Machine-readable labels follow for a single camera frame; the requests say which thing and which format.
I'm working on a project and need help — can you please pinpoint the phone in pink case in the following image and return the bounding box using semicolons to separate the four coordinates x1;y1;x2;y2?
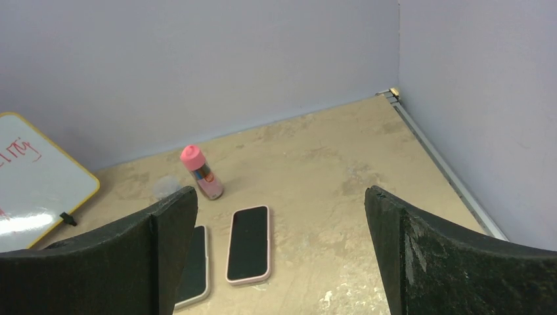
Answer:
225;205;272;285

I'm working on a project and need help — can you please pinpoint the phone in beige case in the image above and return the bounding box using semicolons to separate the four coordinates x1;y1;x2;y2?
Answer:
175;225;210;310

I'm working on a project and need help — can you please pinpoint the yellow framed whiteboard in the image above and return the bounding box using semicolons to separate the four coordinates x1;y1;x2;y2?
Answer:
1;112;100;252

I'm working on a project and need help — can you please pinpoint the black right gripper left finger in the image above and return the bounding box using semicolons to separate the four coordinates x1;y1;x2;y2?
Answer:
1;186;198;314

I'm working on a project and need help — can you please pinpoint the pink capped marker jar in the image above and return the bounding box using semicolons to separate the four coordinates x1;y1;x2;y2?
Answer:
180;145;224;200

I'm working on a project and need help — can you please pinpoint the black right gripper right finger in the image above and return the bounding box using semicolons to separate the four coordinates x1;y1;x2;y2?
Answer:
365;186;556;314

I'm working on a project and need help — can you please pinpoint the clear plastic cup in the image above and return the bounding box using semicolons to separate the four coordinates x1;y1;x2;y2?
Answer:
152;175;183;200

